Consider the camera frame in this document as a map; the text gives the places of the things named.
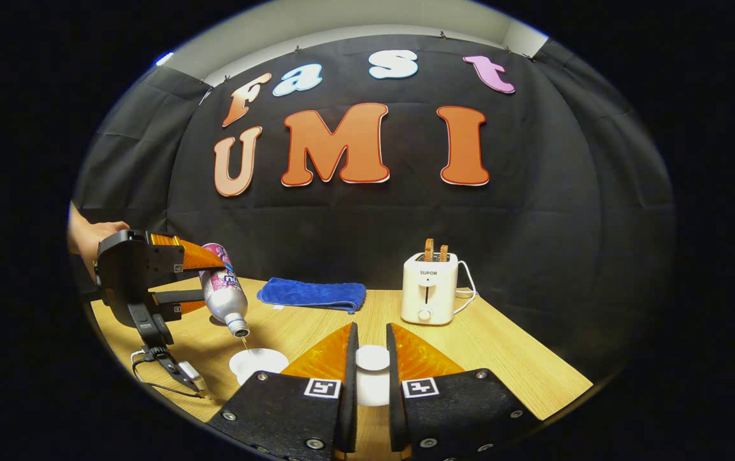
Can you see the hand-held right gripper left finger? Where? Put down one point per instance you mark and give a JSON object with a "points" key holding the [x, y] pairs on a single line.
{"points": [[349, 397]]}

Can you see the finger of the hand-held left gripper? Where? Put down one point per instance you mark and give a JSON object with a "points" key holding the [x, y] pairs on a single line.
{"points": [[198, 256], [178, 301]]}

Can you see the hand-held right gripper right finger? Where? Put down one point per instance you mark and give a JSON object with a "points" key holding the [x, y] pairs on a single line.
{"points": [[394, 397]]}

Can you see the silver water bottle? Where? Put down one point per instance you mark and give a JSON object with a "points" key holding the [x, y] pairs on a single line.
{"points": [[223, 288]]}

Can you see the white teacup lid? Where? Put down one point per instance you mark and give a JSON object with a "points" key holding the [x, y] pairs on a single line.
{"points": [[372, 358]]}

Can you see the white teacup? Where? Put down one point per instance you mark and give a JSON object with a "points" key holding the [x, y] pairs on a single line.
{"points": [[255, 362]]}

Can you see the blue folded towel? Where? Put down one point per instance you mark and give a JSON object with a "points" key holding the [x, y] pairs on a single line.
{"points": [[313, 294]]}

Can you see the white toaster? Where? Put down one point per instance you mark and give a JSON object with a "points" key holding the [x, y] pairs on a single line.
{"points": [[428, 288]]}

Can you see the toast slice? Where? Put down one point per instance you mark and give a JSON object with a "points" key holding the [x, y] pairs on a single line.
{"points": [[429, 250], [444, 253]]}

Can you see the black backdrop cloth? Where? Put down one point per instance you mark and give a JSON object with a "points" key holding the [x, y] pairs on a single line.
{"points": [[534, 256]]}

